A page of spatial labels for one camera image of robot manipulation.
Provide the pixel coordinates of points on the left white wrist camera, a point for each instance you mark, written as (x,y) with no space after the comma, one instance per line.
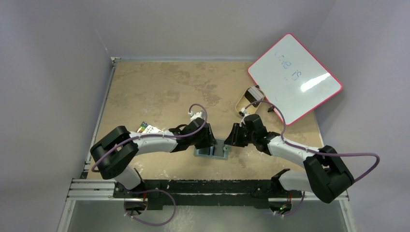
(199,114)

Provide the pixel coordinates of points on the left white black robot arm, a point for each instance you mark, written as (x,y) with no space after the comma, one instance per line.
(114,152)

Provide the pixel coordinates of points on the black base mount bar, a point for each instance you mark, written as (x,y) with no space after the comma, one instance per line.
(157,193)

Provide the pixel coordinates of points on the green card holder wallet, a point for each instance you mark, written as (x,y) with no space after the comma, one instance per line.
(217,151)

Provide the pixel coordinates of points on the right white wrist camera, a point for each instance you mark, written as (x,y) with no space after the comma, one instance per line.
(243,113)

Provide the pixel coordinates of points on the aluminium rail frame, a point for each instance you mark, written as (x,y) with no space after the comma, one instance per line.
(160,92)

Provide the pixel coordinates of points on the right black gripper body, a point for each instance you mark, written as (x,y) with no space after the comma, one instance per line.
(236,137)

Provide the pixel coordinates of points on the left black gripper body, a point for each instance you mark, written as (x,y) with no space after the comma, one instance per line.
(200,142)

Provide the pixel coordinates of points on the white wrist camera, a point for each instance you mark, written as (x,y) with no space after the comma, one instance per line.
(199,114)
(243,113)

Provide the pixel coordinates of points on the pink framed whiteboard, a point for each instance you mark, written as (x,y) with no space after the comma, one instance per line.
(293,79)

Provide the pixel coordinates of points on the colourful marker pack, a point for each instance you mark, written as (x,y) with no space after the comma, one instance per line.
(147,128)

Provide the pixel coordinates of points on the beige oval tray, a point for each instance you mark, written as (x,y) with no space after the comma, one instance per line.
(243,102)

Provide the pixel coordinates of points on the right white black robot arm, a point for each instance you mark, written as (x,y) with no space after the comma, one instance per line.
(325,174)

